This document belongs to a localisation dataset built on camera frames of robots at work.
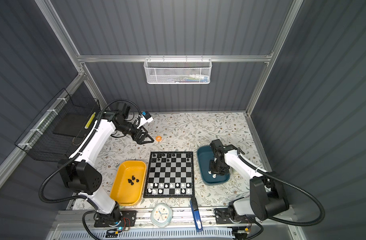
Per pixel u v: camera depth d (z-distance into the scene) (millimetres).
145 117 707
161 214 722
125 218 725
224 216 738
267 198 422
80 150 468
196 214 720
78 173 442
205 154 926
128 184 843
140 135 696
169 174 867
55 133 713
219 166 723
